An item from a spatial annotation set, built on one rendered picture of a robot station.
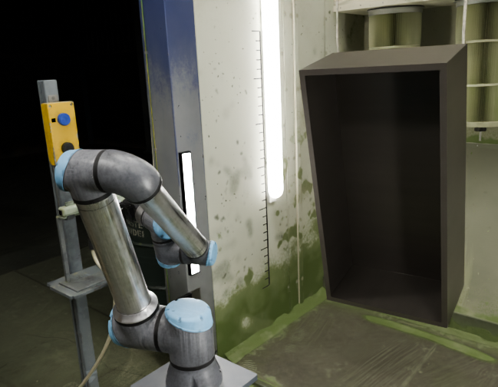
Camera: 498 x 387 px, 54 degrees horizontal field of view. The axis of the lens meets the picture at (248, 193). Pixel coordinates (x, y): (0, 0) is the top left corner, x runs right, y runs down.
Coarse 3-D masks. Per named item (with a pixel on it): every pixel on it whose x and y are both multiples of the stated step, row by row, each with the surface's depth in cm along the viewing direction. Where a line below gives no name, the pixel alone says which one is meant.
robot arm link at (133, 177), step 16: (112, 160) 126; (128, 160) 127; (144, 160) 132; (112, 176) 125; (128, 176) 126; (144, 176) 129; (160, 176) 136; (112, 192) 129; (128, 192) 128; (144, 192) 130; (160, 192) 137; (144, 208) 139; (160, 208) 140; (176, 208) 148; (160, 224) 148; (176, 224) 150; (192, 224) 160; (176, 240) 158; (192, 240) 161; (208, 240) 176; (192, 256) 170; (208, 256) 172
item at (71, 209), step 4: (116, 196) 213; (72, 200) 199; (120, 200) 215; (68, 204) 198; (72, 204) 199; (60, 208) 196; (64, 208) 195; (68, 208) 196; (72, 208) 197; (76, 208) 199; (64, 212) 195; (68, 212) 196; (72, 212) 197; (76, 212) 199; (60, 216) 199; (64, 216) 195; (80, 216) 205; (88, 236) 206; (88, 240) 208; (88, 244) 208; (92, 248) 208
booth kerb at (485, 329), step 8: (456, 312) 295; (456, 320) 296; (464, 320) 293; (472, 320) 290; (480, 320) 286; (488, 320) 284; (456, 328) 297; (464, 328) 294; (472, 328) 290; (480, 328) 287; (488, 328) 284; (496, 328) 281; (480, 336) 288; (488, 336) 285; (496, 336) 282
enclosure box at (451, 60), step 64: (320, 64) 211; (384, 64) 189; (448, 64) 178; (320, 128) 231; (384, 128) 236; (448, 128) 187; (320, 192) 237; (384, 192) 251; (448, 192) 198; (384, 256) 268; (448, 256) 210; (448, 320) 224
